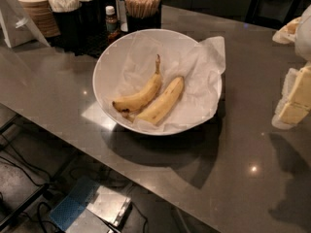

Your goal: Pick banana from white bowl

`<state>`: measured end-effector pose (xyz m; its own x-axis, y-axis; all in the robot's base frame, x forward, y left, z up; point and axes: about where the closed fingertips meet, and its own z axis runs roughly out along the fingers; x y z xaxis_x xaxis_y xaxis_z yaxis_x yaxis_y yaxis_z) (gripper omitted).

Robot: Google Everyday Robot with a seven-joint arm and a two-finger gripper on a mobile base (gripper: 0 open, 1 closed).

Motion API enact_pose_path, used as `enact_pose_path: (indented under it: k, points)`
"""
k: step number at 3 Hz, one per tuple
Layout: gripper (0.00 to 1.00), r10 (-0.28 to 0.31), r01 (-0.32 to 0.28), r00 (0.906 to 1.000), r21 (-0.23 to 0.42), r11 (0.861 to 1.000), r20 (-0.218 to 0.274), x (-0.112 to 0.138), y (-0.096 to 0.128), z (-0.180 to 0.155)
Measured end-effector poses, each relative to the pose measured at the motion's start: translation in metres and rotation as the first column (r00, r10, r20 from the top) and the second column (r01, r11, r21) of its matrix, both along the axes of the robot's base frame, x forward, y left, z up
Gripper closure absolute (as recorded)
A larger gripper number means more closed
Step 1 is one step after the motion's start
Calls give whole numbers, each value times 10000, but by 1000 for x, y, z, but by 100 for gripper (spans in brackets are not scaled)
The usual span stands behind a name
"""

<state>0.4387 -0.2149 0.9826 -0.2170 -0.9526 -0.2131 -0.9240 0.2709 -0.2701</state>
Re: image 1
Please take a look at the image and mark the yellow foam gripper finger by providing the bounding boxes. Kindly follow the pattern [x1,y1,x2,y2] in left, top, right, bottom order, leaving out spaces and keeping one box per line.
[272,17,300,44]
[271,65,311,130]

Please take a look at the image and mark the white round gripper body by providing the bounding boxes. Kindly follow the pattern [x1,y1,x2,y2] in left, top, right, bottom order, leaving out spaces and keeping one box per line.
[294,5,311,61]

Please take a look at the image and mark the yellow banana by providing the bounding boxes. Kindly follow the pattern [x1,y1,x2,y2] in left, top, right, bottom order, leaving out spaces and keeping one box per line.
[136,77,185,125]
[112,55,162,113]

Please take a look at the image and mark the white bowl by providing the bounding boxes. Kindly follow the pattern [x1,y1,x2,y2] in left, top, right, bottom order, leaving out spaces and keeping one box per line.
[93,29,225,136]

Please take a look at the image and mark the black stir stick holder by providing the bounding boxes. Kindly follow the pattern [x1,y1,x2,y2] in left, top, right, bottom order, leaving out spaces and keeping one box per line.
[126,12,161,33]

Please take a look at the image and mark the wooden stir sticks bundle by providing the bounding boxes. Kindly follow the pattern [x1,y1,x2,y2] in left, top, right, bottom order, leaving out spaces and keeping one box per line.
[124,0,161,18]

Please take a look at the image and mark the white paper liner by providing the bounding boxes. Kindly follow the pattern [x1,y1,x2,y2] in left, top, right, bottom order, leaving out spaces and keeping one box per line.
[112,30,225,135]

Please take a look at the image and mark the small brown sauce bottle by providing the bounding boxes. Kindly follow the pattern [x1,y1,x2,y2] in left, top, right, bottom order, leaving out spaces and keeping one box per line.
[105,6,121,44]

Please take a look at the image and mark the black condiment tray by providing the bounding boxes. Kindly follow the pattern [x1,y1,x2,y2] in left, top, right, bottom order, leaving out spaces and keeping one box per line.
[48,31,109,58]

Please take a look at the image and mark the black container with napkins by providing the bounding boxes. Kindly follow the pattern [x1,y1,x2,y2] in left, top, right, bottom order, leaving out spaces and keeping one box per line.
[79,0,101,35]

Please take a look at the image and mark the silver metal box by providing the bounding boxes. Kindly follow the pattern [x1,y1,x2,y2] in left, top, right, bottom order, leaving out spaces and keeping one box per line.
[86,185,131,226]

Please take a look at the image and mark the black cup with packets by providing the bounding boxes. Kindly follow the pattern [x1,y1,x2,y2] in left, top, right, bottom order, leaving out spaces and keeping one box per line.
[52,9,84,50]

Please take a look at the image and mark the blue perforated box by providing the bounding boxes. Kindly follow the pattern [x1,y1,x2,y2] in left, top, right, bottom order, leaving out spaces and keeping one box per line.
[50,176,100,231]

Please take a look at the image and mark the black floor cable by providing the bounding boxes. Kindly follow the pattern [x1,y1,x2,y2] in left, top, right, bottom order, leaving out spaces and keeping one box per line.
[0,133,52,186]

